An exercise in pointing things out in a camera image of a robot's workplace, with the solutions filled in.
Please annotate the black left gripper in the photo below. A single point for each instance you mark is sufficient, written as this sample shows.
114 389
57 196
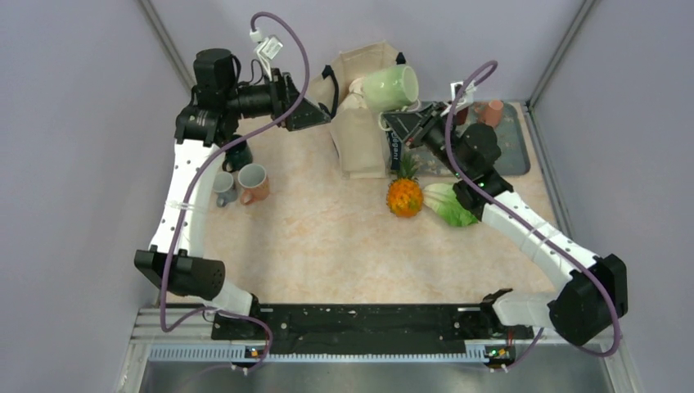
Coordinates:
281 93

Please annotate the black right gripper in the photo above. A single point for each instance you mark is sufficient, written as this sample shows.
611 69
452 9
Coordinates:
406 124

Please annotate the pale green mug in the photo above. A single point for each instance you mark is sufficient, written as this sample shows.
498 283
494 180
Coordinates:
391 88

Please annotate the dark teal mug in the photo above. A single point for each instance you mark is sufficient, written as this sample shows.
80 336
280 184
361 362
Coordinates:
237 157

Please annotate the salmon pink mug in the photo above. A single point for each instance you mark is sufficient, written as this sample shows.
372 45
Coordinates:
253 179

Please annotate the blue-grey patterned mug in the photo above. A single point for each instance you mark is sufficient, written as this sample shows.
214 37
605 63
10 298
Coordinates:
224 186

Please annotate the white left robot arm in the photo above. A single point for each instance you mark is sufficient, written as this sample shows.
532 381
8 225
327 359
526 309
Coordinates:
204 128

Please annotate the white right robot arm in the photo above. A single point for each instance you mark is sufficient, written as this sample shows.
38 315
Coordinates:
590 291

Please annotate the dark brown mug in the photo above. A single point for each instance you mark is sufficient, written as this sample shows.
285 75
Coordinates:
461 116

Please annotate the terracotta pink mug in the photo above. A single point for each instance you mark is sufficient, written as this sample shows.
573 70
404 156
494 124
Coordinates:
489 113

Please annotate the cream canvas tote bag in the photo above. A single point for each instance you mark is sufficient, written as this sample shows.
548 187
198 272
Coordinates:
361 144

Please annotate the cream item inside bag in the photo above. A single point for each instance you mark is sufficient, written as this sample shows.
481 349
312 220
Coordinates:
357 92

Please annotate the orange toy pineapple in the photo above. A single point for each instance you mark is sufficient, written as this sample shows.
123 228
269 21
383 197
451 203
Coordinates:
405 197

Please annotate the green toy lettuce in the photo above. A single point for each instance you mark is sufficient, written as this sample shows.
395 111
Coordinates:
441 198

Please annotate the teal floral tray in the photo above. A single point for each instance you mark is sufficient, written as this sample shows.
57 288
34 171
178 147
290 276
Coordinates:
514 159

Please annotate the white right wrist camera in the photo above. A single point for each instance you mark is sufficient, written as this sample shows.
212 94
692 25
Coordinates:
466 98

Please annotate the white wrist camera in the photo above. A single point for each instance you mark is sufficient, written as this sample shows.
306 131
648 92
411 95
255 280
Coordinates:
466 98
266 49

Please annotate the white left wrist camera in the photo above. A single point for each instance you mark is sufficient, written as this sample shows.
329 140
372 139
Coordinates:
266 49

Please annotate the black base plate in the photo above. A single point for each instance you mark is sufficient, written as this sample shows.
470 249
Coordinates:
380 329

